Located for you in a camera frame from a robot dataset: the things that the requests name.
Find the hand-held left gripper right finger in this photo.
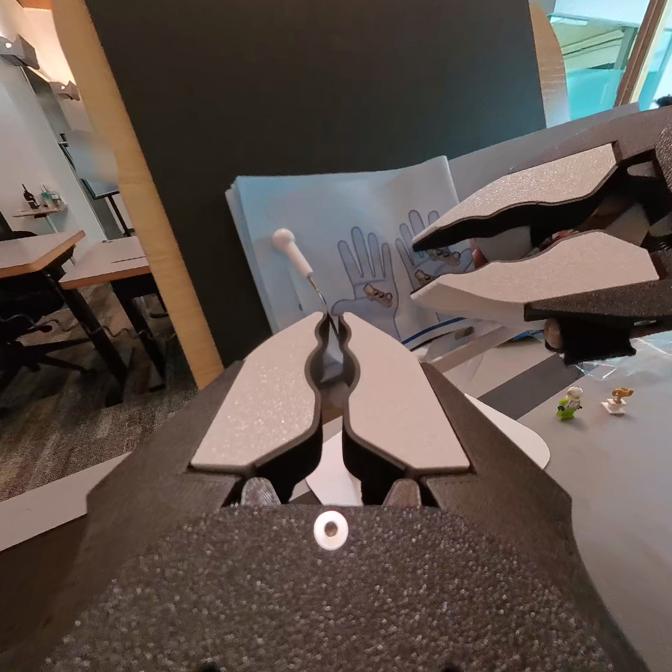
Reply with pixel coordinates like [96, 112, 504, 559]
[342, 312, 473, 491]

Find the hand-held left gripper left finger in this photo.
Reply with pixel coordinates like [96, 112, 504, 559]
[189, 312, 328, 491]

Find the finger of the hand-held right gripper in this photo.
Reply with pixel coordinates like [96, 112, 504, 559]
[413, 142, 620, 253]
[412, 231, 662, 328]

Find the white book stand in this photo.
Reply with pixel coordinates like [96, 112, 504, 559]
[271, 228, 552, 507]

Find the instruction booklet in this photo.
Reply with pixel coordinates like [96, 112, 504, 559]
[226, 156, 494, 352]

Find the clear plastic bag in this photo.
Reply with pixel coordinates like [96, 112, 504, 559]
[576, 355, 672, 398]

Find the small gold trophy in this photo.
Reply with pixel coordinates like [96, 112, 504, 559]
[601, 386, 636, 417]

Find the green minifigure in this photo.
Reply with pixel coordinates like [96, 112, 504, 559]
[556, 386, 586, 422]

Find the black office chair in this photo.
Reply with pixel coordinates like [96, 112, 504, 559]
[0, 210, 79, 394]

